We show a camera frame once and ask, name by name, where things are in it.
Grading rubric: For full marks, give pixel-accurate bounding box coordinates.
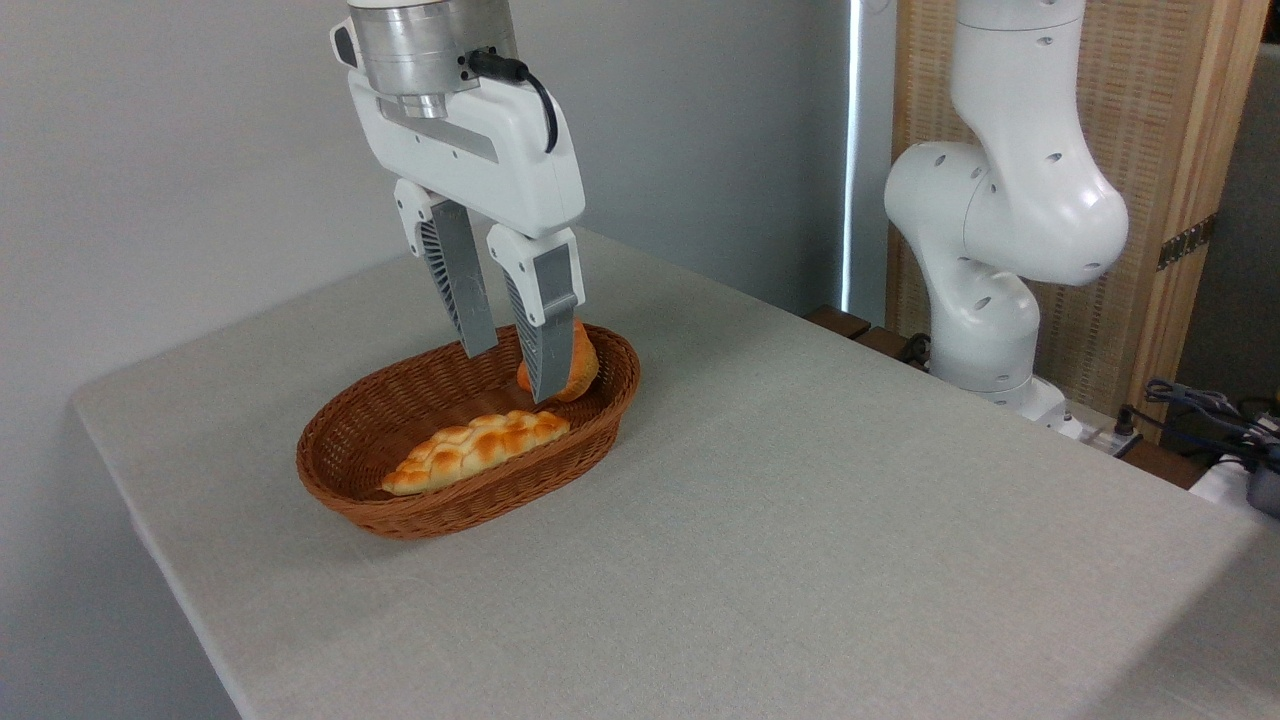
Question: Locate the brown wicker oval basket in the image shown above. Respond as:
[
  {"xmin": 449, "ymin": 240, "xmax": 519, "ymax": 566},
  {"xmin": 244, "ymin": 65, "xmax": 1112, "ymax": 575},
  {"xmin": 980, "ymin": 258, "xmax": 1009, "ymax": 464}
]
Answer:
[{"xmin": 296, "ymin": 322, "xmax": 642, "ymax": 541}]

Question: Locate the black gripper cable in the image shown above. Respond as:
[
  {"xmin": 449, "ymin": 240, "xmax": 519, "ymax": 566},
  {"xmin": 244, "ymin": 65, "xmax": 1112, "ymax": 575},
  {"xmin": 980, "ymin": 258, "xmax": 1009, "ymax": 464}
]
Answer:
[{"xmin": 468, "ymin": 50, "xmax": 559, "ymax": 155}]

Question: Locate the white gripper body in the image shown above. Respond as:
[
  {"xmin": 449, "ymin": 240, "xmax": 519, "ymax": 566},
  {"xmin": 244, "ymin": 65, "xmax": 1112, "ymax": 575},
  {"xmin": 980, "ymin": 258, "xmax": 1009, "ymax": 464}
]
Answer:
[{"xmin": 331, "ymin": 20, "xmax": 587, "ymax": 240}]

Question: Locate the grey tablecloth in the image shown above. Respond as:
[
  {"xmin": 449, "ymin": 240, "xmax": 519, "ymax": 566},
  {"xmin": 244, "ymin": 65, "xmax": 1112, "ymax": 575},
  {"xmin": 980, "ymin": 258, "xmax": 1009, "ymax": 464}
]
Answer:
[{"xmin": 70, "ymin": 210, "xmax": 1280, "ymax": 720}]

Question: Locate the bundle of dark cables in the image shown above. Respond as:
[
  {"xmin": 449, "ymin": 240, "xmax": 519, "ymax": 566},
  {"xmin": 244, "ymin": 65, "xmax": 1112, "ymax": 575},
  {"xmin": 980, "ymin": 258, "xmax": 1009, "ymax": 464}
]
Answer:
[{"xmin": 1145, "ymin": 378, "xmax": 1280, "ymax": 466}]

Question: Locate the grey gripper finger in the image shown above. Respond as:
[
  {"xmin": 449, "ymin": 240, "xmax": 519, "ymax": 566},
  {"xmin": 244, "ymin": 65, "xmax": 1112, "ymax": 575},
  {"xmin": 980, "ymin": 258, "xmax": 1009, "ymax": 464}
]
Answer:
[
  {"xmin": 487, "ymin": 225, "xmax": 586, "ymax": 404},
  {"xmin": 393, "ymin": 178, "xmax": 499, "ymax": 359}
]

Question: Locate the metal screen hinge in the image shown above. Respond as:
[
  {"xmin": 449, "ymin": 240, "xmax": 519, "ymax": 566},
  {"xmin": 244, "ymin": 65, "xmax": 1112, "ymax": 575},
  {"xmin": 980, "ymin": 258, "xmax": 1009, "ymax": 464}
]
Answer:
[{"xmin": 1157, "ymin": 213, "xmax": 1218, "ymax": 271}]

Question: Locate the wooden woven folding screen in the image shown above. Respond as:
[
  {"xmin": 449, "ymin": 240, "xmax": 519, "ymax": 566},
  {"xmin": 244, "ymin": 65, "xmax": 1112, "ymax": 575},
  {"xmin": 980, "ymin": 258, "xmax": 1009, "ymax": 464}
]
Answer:
[{"xmin": 887, "ymin": 0, "xmax": 1271, "ymax": 441}]

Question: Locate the long braided bread loaf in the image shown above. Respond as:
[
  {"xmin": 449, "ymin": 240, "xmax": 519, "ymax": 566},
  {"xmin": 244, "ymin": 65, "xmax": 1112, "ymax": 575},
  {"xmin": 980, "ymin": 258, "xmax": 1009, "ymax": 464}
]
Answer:
[{"xmin": 381, "ymin": 410, "xmax": 571, "ymax": 497}]

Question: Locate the round brown bread roll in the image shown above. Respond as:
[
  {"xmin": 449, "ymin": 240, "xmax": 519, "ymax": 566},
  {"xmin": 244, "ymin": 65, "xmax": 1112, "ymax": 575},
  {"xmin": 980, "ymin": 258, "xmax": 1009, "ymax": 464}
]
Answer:
[{"xmin": 516, "ymin": 318, "xmax": 601, "ymax": 403}]

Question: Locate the white power strip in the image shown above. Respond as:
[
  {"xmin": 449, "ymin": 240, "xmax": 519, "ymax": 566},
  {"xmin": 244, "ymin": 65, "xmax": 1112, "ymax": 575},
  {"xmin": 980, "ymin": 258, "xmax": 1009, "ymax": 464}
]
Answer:
[{"xmin": 1060, "ymin": 405, "xmax": 1143, "ymax": 458}]

